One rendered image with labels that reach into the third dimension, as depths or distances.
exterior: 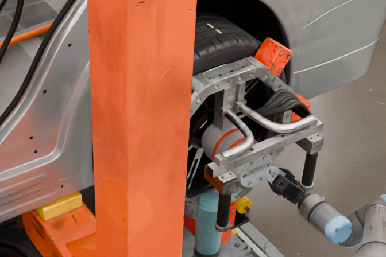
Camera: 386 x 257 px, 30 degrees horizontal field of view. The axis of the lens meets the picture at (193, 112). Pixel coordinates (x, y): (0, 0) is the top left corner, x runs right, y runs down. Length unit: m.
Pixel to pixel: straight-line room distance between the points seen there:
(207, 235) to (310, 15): 0.83
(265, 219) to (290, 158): 0.47
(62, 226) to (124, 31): 1.04
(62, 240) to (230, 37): 0.80
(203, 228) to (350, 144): 1.67
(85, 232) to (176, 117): 0.81
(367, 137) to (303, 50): 1.39
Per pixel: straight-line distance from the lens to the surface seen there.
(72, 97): 2.09
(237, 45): 2.23
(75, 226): 2.27
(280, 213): 3.34
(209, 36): 2.22
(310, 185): 2.33
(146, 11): 1.35
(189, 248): 2.80
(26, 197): 2.20
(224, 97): 2.17
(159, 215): 1.69
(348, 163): 3.70
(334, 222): 2.39
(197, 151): 2.40
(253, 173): 2.23
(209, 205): 2.26
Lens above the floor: 2.28
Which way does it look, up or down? 36 degrees down
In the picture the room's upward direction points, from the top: 4 degrees clockwise
